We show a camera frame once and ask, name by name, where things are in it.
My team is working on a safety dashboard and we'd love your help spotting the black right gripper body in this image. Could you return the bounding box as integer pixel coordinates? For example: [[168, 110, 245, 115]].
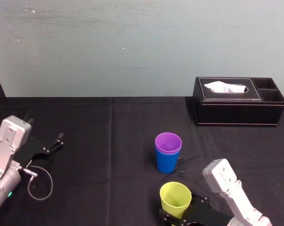
[[182, 197, 235, 226]]

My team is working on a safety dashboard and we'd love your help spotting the black leather tissue box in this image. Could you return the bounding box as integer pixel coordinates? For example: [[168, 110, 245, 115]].
[[192, 76, 284, 128]]

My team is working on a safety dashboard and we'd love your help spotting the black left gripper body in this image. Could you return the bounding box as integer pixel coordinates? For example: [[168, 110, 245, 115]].
[[13, 136, 50, 168]]

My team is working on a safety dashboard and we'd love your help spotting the black table cloth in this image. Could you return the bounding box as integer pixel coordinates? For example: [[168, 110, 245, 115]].
[[0, 96, 284, 226]]

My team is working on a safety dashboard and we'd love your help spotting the blue plastic cup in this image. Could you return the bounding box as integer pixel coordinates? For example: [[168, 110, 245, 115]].
[[155, 146, 181, 175]]

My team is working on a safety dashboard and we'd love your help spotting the purple plastic cup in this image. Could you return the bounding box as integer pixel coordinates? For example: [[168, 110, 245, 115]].
[[155, 132, 182, 156]]

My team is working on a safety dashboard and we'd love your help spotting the thin grey gripper cable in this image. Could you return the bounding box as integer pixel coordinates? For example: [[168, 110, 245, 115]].
[[21, 165, 54, 202]]

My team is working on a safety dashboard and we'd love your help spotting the white tissue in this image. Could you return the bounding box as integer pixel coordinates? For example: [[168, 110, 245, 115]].
[[203, 81, 248, 94]]

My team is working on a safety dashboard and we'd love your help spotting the green plastic cup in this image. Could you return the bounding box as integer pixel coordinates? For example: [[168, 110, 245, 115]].
[[159, 181, 192, 219]]

